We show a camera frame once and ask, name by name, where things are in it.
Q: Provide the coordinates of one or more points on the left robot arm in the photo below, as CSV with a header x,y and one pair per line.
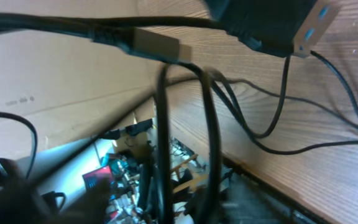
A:
x,y
20,203

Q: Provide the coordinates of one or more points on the cardboard wall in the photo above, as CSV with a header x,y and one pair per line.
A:
x,y
66,85

